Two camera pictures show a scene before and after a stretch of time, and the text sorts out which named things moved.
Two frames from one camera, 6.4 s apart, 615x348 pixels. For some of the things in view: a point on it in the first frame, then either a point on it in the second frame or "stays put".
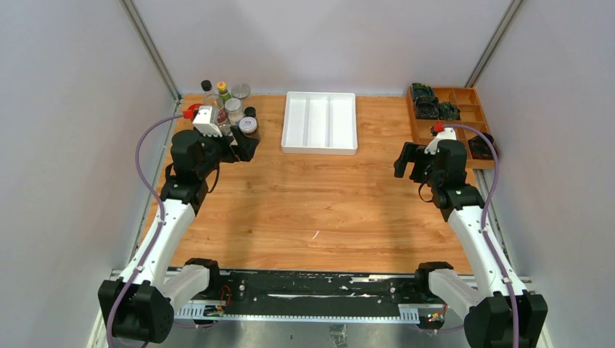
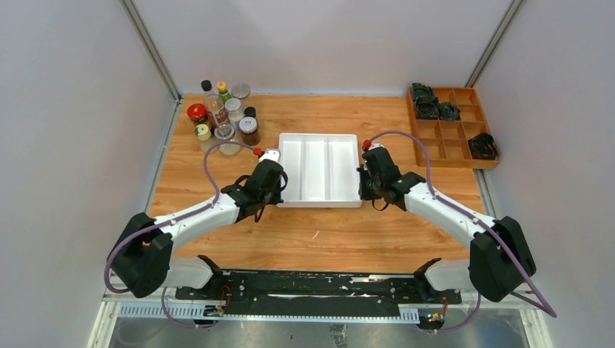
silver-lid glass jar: (241, 90) stays put
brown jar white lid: (248, 125) stays put
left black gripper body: (216, 150) -> (274, 196)
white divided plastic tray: (320, 123) -> (321, 169)
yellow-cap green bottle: (223, 93) stays put
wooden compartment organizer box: (471, 124) stays put
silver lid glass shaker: (234, 110) stays put
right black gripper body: (427, 172) -> (370, 186)
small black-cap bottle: (250, 112) stays put
